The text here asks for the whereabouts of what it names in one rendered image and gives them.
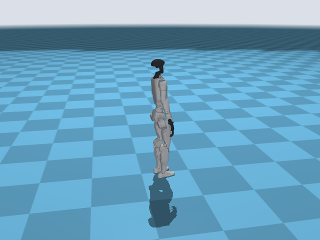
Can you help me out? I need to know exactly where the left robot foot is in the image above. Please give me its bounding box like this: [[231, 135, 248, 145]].
[[153, 166, 169, 173]]

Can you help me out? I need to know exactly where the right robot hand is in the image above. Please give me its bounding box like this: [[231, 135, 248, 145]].
[[168, 119, 174, 137]]

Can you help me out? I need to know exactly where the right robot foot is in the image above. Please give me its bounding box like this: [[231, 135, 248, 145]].
[[157, 171, 175, 178]]

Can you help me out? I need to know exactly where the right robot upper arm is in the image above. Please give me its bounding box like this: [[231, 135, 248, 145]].
[[158, 79, 167, 105]]

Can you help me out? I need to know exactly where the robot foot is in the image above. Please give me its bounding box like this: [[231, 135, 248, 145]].
[[153, 166, 169, 173], [157, 171, 175, 178]]

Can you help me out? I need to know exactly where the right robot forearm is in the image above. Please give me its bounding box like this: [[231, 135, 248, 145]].
[[163, 99, 173, 122]]

